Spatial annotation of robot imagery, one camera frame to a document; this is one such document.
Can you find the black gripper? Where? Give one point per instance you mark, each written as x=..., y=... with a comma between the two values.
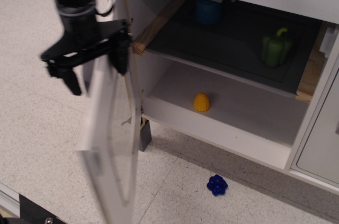
x=84, y=39

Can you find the white oven door with window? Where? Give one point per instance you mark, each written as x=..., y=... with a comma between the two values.
x=110, y=139

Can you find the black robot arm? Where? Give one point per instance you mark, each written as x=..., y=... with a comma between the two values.
x=78, y=6

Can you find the grey oven shelf tray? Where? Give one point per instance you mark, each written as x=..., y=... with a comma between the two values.
x=233, y=46

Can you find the grey cabinet foot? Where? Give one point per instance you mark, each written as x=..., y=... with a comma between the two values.
x=145, y=136

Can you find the yellow toy corn piece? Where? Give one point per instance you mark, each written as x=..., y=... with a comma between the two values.
x=201, y=102

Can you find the blue toy cup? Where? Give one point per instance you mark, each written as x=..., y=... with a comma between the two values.
x=207, y=12

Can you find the white toy kitchen cabinet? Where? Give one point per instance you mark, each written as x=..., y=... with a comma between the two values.
x=247, y=120

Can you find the blue toy grape bunch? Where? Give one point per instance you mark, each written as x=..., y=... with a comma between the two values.
x=217, y=185

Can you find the green toy bell pepper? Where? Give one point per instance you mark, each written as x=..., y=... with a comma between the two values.
x=275, y=48

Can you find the white cabinet drawer door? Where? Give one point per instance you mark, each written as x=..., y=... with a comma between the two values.
x=318, y=154

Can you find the aluminium frame rail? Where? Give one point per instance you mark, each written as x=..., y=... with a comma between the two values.
x=10, y=201

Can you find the black base plate with screw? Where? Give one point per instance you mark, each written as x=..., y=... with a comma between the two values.
x=32, y=213

